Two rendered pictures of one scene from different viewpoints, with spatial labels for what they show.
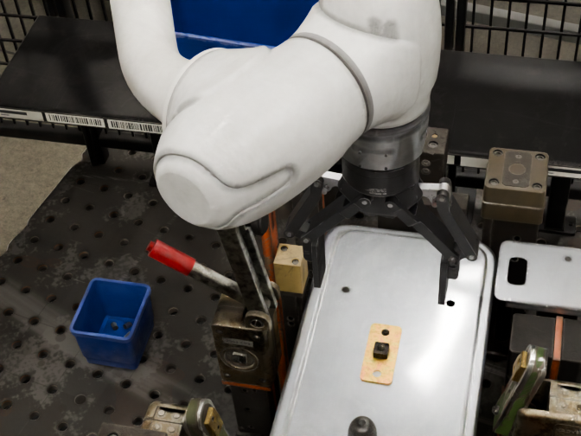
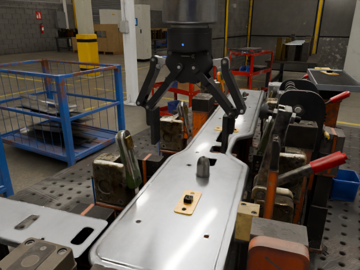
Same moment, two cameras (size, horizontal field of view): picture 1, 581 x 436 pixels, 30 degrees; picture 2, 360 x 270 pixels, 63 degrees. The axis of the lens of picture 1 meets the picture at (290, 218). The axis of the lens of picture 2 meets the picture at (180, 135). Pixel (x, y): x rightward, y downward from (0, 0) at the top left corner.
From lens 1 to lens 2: 1.45 m
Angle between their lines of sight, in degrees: 113
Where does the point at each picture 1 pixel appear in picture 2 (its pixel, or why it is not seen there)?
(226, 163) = not seen: outside the picture
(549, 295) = (74, 219)
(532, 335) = (97, 215)
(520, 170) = (28, 258)
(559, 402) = (114, 157)
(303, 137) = not seen: outside the picture
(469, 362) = (142, 195)
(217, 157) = not seen: outside the picture
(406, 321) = (169, 215)
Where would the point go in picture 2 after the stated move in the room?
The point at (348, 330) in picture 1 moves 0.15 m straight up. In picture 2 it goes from (205, 214) to (209, 141)
